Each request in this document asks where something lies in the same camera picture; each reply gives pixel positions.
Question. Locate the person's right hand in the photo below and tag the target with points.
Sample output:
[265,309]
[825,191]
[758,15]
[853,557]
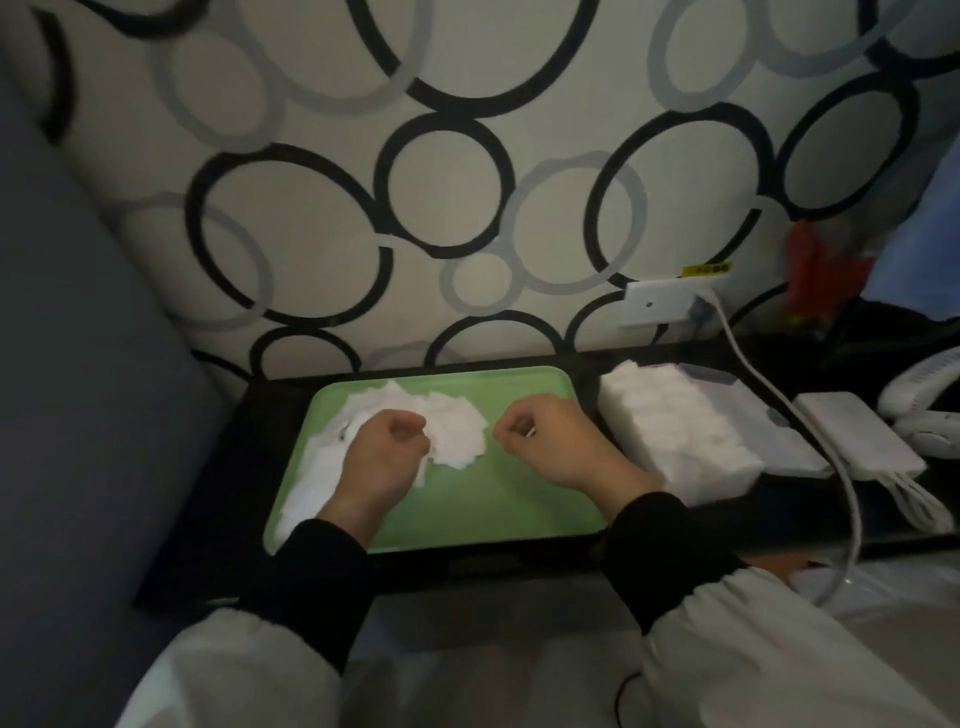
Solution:
[562,442]

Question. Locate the person's left hand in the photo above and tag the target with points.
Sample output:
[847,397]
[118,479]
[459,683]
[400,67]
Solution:
[375,465]

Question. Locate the green plastic tray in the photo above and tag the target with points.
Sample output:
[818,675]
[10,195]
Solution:
[510,502]

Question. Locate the pile of white cotton pads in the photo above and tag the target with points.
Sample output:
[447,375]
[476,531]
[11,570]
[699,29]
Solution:
[457,427]

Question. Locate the clear plastic box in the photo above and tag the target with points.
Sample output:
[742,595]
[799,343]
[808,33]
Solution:
[705,495]

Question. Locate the person's right forearm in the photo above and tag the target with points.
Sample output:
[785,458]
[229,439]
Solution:
[735,645]

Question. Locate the person's left forearm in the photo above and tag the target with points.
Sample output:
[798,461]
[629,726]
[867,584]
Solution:
[277,637]

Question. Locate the yellow warning sticker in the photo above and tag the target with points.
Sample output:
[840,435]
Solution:
[705,268]

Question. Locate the white power bank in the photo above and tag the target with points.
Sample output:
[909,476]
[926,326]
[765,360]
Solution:
[855,435]

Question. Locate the red decoration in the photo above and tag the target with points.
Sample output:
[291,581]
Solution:
[817,277]

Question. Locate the grey upholstered sofa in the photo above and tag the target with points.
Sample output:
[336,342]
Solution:
[75,412]

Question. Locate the white neck fan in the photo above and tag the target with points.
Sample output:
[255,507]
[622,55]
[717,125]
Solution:
[930,435]

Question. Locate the blue curtain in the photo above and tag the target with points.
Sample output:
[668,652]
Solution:
[922,247]

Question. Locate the white wall socket plate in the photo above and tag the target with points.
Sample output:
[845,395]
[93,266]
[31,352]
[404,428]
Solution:
[652,304]

